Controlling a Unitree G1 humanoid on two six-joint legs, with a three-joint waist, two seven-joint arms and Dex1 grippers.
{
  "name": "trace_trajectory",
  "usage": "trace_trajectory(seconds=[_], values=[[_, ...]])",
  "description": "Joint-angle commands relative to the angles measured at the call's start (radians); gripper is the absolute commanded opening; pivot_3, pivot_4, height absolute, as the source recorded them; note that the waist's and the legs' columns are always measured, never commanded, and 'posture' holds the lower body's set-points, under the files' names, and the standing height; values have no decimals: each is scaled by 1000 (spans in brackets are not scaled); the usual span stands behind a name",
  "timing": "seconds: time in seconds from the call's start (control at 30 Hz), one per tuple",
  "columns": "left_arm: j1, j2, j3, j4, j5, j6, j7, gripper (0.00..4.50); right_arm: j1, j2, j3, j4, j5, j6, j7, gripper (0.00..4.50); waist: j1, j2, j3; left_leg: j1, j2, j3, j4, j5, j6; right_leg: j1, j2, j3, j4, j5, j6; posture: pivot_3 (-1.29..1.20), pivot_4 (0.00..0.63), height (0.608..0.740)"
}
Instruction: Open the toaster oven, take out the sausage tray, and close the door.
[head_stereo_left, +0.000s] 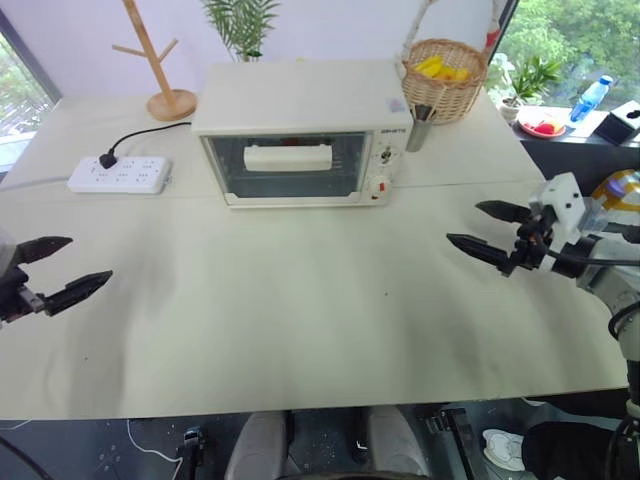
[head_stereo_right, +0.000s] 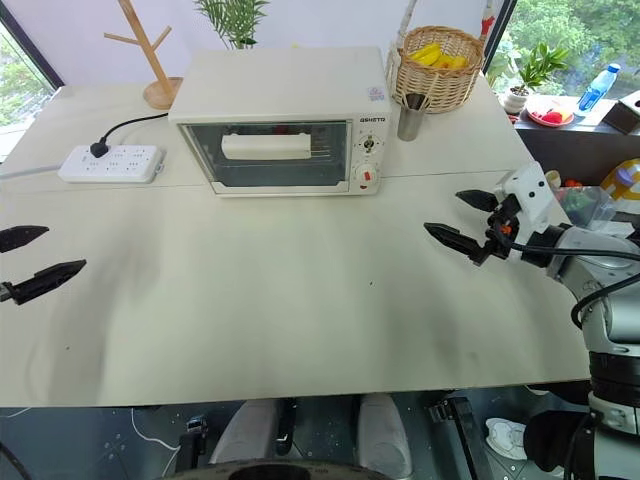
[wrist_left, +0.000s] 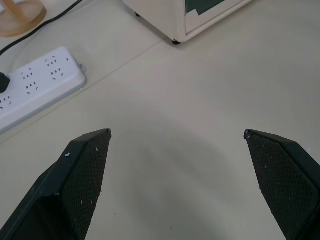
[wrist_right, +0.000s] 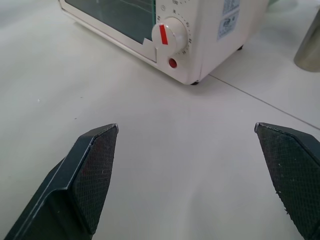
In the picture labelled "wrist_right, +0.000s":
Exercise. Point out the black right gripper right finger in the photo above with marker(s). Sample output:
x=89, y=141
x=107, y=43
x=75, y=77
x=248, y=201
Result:
x=292, y=172

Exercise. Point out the cream white toaster oven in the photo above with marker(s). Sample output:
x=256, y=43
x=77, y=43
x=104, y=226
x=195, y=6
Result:
x=215, y=40

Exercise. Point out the red round indicator light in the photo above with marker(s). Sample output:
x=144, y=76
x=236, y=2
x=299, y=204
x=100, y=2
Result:
x=172, y=63

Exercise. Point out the white red-striped timer knob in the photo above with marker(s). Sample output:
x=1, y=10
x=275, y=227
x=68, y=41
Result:
x=170, y=35

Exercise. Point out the silver metal cylinder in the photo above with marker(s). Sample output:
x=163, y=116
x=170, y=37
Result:
x=308, y=45

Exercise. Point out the glass oven door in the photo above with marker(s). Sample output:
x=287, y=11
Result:
x=112, y=22

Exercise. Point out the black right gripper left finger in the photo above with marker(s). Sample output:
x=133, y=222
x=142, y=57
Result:
x=82, y=180

